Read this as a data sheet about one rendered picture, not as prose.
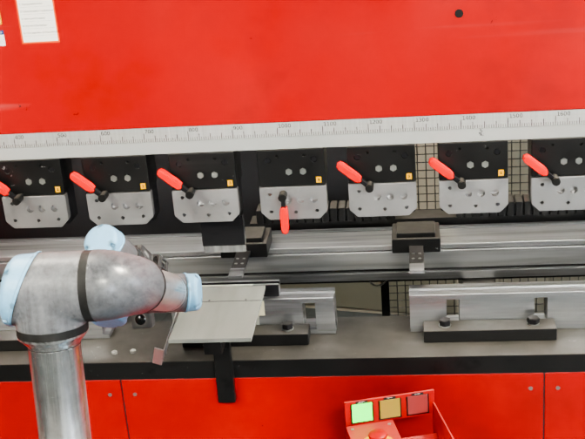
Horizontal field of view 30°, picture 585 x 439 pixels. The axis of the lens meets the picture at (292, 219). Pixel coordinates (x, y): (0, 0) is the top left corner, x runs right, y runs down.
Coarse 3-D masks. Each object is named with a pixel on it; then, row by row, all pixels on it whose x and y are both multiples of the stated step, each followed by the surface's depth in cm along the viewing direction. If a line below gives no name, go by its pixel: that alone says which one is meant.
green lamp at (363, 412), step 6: (366, 402) 236; (354, 408) 236; (360, 408) 236; (366, 408) 237; (372, 408) 237; (354, 414) 237; (360, 414) 237; (366, 414) 237; (372, 414) 237; (354, 420) 237; (360, 420) 238; (366, 420) 238; (372, 420) 238
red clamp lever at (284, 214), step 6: (282, 192) 242; (282, 198) 241; (282, 204) 242; (282, 210) 242; (282, 216) 243; (288, 216) 245; (282, 222) 243; (288, 222) 244; (282, 228) 244; (288, 228) 244
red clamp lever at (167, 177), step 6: (162, 168) 243; (162, 174) 242; (168, 174) 242; (168, 180) 242; (174, 180) 242; (180, 180) 244; (174, 186) 243; (180, 186) 243; (186, 192) 243; (192, 192) 243
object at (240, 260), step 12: (252, 228) 281; (264, 228) 281; (252, 240) 276; (264, 240) 276; (240, 252) 275; (252, 252) 276; (264, 252) 275; (240, 264) 268; (228, 276) 262; (240, 276) 262
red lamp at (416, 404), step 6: (408, 396) 237; (414, 396) 238; (420, 396) 238; (426, 396) 238; (408, 402) 238; (414, 402) 238; (420, 402) 238; (426, 402) 239; (408, 408) 238; (414, 408) 239; (420, 408) 239; (426, 408) 239; (408, 414) 239
